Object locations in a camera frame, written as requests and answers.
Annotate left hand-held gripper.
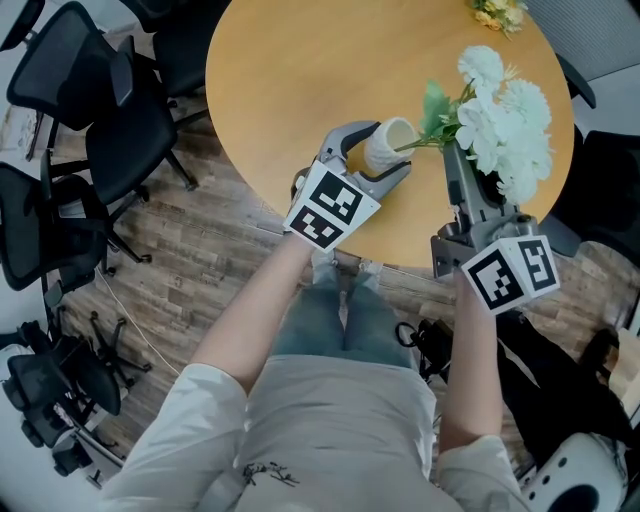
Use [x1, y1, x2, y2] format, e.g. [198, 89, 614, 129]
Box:
[282, 119, 413, 253]

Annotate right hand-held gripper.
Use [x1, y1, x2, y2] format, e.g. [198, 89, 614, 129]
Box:
[430, 142, 560, 316]

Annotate white ribbed vase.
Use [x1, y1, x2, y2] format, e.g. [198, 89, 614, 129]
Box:
[363, 116, 421, 174]

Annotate white flowers bouquet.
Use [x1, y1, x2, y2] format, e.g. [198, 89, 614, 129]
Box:
[394, 44, 555, 206]

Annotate person's left forearm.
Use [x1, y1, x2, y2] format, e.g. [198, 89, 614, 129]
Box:
[189, 234, 314, 399]

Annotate person's right forearm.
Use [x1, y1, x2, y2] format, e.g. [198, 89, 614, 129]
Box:
[442, 269, 504, 454]

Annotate round wooden table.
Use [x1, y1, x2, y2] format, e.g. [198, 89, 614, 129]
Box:
[204, 0, 576, 270]

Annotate beige shoe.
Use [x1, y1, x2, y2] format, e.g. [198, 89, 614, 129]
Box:
[355, 257, 385, 279]
[310, 248, 339, 274]

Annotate black mesh office chair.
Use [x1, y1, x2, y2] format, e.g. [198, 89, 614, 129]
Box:
[0, 312, 154, 446]
[0, 149, 154, 294]
[119, 0, 234, 99]
[0, 0, 201, 201]
[542, 52, 640, 259]

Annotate person's blue jeans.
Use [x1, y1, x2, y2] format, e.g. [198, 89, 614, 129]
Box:
[272, 259, 419, 371]

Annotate yellow flower bunch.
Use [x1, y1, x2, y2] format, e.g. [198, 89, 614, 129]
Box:
[469, 0, 529, 40]

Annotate black bag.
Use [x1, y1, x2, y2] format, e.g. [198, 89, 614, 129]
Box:
[494, 309, 640, 466]

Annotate brown paper bag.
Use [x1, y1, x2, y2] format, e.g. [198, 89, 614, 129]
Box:
[607, 327, 640, 401]

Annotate person's white shirt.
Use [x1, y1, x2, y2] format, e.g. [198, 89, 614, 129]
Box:
[97, 353, 531, 512]

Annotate white round device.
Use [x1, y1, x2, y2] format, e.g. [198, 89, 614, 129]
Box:
[519, 432, 629, 512]

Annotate beige cardboard box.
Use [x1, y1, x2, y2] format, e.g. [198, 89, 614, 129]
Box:
[7, 107, 51, 161]

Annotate black cable bundle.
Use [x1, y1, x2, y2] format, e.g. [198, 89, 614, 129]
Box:
[396, 318, 454, 384]

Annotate white floor cable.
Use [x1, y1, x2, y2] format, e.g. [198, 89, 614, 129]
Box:
[97, 272, 181, 374]

